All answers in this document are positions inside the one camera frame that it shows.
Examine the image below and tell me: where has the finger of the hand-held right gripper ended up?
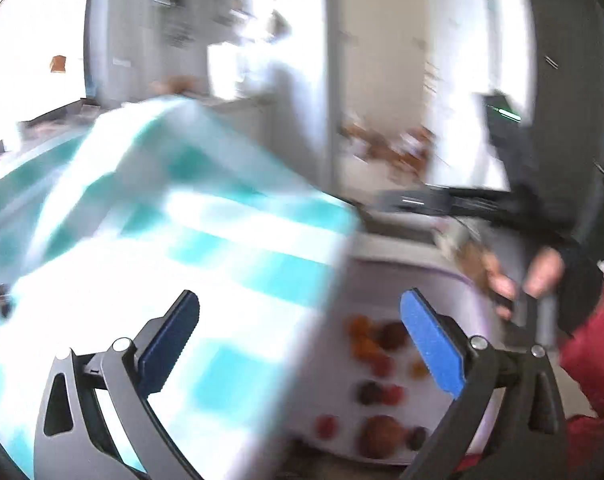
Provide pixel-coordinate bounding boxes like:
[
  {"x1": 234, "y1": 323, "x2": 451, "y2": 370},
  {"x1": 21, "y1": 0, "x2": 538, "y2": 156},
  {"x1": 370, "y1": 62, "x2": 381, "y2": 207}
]
[{"x1": 374, "y1": 187, "x2": 457, "y2": 217}]

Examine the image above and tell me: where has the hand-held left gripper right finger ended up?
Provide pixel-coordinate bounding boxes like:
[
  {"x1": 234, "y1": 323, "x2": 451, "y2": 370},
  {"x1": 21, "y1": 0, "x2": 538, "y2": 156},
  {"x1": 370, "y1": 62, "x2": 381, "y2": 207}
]
[{"x1": 399, "y1": 288, "x2": 569, "y2": 480}]

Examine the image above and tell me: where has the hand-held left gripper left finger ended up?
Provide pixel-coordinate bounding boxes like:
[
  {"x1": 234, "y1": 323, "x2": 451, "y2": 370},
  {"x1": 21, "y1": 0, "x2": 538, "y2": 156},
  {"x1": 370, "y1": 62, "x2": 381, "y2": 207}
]
[{"x1": 33, "y1": 290, "x2": 205, "y2": 480}]

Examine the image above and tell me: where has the white round tray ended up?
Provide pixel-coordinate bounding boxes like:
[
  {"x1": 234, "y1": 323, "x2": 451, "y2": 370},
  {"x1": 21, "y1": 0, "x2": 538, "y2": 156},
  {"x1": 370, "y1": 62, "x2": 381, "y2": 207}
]
[{"x1": 282, "y1": 240, "x2": 505, "y2": 463}]

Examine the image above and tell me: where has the person's right forearm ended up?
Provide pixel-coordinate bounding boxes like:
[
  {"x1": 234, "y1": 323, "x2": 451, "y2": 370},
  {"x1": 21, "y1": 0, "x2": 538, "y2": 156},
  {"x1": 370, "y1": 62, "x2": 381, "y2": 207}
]
[{"x1": 552, "y1": 239, "x2": 604, "y2": 337}]

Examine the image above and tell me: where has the person's right hand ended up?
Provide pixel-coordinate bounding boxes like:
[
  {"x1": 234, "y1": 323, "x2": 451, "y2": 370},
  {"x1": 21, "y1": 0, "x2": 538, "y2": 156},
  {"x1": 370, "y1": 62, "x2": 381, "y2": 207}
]
[{"x1": 482, "y1": 246, "x2": 565, "y2": 318}]

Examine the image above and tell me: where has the dark red round plum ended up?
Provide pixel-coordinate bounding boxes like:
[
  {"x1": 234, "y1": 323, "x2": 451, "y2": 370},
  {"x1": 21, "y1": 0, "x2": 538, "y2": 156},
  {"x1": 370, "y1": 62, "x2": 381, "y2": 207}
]
[{"x1": 377, "y1": 321, "x2": 410, "y2": 351}]

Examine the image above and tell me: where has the brown clutter pile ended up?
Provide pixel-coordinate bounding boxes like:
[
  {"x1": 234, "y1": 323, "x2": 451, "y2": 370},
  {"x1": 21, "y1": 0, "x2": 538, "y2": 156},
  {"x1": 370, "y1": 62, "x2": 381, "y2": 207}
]
[{"x1": 339, "y1": 122, "x2": 438, "y2": 181}]

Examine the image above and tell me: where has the teal white checkered cloth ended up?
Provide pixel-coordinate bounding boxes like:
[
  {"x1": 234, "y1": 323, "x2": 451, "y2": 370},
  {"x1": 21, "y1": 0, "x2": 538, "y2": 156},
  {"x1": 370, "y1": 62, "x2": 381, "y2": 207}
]
[{"x1": 0, "y1": 95, "x2": 360, "y2": 480}]

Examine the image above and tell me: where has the large orange-brown tangerine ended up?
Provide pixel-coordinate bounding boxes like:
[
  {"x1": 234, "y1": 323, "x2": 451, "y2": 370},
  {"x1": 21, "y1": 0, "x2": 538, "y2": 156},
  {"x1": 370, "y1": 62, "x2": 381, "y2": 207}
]
[{"x1": 357, "y1": 414, "x2": 405, "y2": 458}]

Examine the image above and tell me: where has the person's red clothing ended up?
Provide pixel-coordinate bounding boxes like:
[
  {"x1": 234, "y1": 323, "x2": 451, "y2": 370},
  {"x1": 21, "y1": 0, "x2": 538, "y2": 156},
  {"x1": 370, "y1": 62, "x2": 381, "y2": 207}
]
[{"x1": 457, "y1": 260, "x2": 604, "y2": 480}]

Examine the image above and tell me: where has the bright window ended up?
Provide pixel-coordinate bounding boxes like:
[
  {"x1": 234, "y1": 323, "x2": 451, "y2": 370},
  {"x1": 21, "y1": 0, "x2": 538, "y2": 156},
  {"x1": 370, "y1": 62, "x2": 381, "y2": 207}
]
[{"x1": 0, "y1": 0, "x2": 90, "y2": 156}]

